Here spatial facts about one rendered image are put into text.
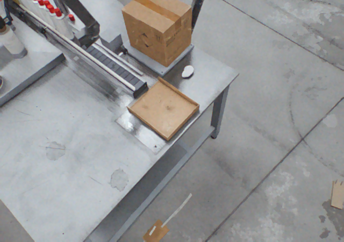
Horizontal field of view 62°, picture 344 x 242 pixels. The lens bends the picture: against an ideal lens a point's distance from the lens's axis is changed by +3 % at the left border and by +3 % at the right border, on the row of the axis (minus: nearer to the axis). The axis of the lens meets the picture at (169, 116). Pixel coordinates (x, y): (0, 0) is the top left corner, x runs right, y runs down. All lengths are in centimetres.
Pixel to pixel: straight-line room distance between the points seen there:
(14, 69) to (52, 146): 57
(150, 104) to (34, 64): 75
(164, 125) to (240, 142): 104
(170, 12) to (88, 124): 74
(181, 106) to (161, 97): 13
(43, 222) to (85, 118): 54
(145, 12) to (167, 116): 57
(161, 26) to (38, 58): 80
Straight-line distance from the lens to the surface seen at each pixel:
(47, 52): 191
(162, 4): 163
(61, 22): 183
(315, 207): 235
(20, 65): 191
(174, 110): 151
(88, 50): 182
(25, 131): 169
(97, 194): 140
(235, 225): 218
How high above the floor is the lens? 212
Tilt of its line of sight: 60 degrees down
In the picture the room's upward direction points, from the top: 7 degrees counter-clockwise
